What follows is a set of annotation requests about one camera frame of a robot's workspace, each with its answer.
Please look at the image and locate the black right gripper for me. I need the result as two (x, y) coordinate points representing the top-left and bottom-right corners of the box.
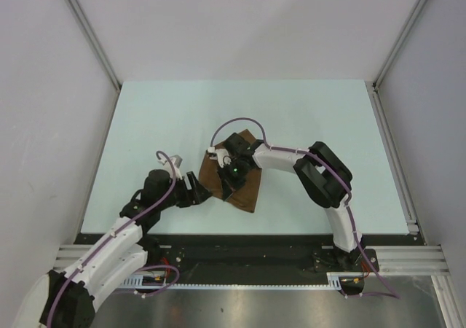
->
(216, 160), (248, 200)

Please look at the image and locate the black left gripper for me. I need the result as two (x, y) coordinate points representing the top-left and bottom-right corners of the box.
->
(157, 171), (212, 210)

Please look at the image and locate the brown cloth napkin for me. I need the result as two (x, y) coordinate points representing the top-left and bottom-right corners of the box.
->
(199, 130), (261, 213)

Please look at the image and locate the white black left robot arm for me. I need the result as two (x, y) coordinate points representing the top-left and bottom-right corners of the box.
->
(13, 169), (212, 327)

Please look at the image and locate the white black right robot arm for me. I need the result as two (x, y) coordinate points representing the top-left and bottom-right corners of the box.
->
(207, 133), (363, 270)

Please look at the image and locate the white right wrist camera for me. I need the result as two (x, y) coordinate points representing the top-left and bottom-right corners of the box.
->
(206, 147), (232, 168)

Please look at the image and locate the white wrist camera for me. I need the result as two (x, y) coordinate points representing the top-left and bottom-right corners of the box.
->
(159, 155), (183, 179)
(206, 147), (232, 168)

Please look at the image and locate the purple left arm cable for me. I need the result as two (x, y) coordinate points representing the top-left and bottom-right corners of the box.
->
(47, 150), (183, 328)

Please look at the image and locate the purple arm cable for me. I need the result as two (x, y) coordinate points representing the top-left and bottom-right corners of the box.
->
(47, 150), (183, 328)
(210, 117), (401, 301)

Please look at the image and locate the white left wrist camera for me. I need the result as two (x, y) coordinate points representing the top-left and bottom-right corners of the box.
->
(159, 155), (183, 179)

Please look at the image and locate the white slotted cable duct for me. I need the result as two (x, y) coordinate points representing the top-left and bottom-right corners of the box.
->
(119, 270), (341, 292)

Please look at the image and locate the aluminium frame post right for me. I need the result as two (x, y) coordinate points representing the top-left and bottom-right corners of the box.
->
(372, 0), (429, 91)

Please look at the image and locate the aluminium frame post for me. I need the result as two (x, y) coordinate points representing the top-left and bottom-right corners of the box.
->
(372, 0), (429, 91)
(64, 0), (122, 94)

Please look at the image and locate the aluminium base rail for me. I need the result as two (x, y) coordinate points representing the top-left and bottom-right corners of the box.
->
(52, 245), (450, 276)

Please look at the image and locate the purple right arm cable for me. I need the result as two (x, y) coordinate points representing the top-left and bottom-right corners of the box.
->
(210, 117), (401, 301)

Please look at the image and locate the aluminium frame post left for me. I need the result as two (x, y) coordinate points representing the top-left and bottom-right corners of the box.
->
(64, 0), (122, 94)

